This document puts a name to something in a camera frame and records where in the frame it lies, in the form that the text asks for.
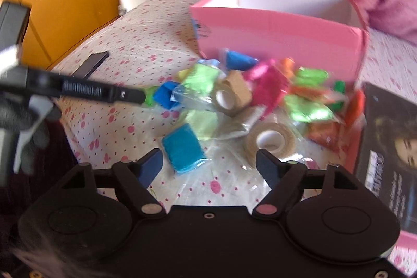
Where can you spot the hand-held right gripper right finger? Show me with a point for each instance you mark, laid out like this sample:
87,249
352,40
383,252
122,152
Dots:
269,168

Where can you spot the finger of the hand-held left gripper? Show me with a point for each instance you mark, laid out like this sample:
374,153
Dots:
84,87

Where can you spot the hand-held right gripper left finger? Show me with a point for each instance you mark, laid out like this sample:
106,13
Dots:
151,167

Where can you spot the black flat device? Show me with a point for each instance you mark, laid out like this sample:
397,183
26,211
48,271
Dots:
93,63

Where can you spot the beige tape roll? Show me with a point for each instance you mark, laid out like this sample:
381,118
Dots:
280,134

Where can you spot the pale green clay packet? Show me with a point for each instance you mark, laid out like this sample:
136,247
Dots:
202,125

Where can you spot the bright green clay packet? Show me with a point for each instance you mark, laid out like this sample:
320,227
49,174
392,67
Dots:
311,74
306,108

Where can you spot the folded blue clay packet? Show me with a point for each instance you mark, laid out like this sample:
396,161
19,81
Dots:
165,95

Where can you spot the cherry print bed sheet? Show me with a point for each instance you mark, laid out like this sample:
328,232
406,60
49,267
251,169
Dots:
146,37

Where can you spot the pink clay packet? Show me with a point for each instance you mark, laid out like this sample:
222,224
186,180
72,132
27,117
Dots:
270,87

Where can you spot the brown tape roll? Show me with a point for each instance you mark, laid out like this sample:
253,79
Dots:
233,92

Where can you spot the light green clay packet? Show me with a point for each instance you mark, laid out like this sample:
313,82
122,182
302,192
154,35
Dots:
198,76

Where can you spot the small orange clay packet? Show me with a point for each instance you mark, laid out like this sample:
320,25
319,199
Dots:
286,64

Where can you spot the dark green clay packet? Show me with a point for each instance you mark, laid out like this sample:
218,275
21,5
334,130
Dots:
339,87

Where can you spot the dark box with woman's face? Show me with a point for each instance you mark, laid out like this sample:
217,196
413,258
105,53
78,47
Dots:
387,160

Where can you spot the pink cardboard box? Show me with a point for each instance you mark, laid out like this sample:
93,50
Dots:
280,33

